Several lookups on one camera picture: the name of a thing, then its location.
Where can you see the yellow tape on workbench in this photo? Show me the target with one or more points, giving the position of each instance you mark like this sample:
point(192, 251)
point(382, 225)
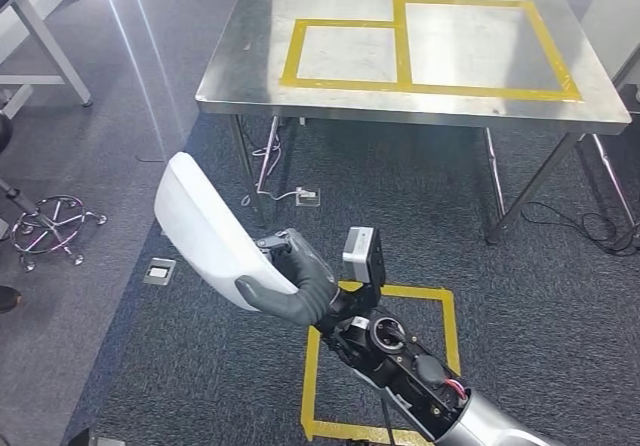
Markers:
point(402, 45)

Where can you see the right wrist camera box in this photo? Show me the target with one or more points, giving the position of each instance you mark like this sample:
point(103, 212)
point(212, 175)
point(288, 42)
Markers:
point(358, 251)

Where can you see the grey top steel table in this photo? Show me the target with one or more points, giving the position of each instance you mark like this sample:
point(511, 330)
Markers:
point(615, 26)

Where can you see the white plastic car part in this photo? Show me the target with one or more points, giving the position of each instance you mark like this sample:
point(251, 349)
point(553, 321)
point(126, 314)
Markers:
point(210, 231)

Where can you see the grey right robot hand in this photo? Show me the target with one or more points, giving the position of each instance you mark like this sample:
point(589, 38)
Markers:
point(310, 297)

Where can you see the stool with chrome base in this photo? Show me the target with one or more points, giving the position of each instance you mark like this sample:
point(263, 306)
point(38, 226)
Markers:
point(49, 222)

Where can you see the person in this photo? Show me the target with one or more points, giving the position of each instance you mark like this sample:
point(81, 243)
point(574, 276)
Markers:
point(9, 299)

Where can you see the steel workbench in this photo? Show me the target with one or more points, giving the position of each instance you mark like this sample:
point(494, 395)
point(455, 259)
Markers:
point(250, 65)

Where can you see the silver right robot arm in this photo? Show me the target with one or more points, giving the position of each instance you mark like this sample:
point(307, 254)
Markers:
point(495, 426)

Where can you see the silver floor socket box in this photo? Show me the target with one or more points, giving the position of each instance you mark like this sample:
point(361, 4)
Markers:
point(307, 196)
point(160, 272)

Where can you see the yellow floor tape square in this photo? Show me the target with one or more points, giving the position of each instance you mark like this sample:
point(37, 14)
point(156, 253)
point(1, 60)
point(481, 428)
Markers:
point(450, 330)

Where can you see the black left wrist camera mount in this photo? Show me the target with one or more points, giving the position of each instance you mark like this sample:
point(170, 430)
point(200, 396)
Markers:
point(82, 439)

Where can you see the white leg table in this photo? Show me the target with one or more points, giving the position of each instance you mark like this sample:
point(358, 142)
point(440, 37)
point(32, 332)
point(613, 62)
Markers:
point(50, 49)

